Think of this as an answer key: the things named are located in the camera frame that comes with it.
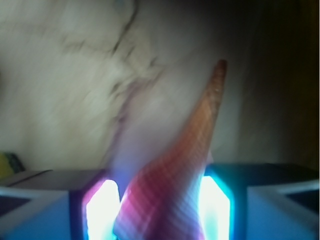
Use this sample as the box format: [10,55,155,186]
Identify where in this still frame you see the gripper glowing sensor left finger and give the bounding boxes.
[0,169,120,240]

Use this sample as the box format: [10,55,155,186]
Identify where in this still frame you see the yellow sponge piece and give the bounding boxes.
[0,151,26,180]

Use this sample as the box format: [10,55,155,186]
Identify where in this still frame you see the brown spiral sea shell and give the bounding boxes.
[113,59,228,240]

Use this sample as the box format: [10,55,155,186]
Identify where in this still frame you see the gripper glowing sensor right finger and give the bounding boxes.
[199,163,320,240]

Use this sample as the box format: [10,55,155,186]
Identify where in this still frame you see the brown paper bag tray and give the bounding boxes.
[0,0,320,174]

